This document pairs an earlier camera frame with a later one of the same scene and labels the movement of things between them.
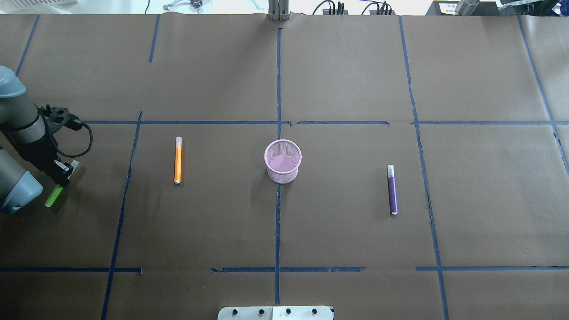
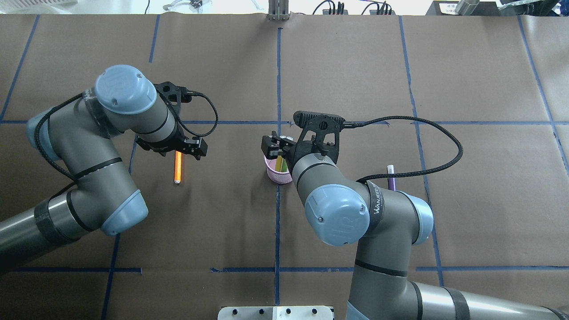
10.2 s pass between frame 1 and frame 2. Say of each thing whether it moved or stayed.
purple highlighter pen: stayed
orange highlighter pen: stayed
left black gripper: moved
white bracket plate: stayed
